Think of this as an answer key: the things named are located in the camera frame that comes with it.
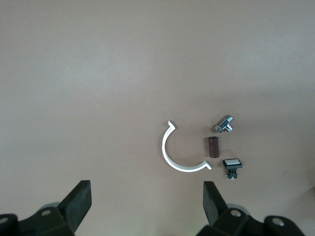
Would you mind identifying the black rectangular white-faced push button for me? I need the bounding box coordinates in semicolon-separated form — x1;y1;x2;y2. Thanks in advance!
222;158;244;180

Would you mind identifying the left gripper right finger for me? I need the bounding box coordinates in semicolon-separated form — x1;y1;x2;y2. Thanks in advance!
196;181;308;236

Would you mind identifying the brown cylinder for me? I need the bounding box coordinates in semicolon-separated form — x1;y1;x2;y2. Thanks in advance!
208;136;221;159

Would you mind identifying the white C-shaped pipe clamp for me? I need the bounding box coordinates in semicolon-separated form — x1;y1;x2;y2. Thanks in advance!
161;120;212;172

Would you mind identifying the chrome T-shaped fitting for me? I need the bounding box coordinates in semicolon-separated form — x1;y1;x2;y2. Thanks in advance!
214;115;234;133

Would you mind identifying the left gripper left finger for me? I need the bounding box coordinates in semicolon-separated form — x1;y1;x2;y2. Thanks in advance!
0;179;93;236

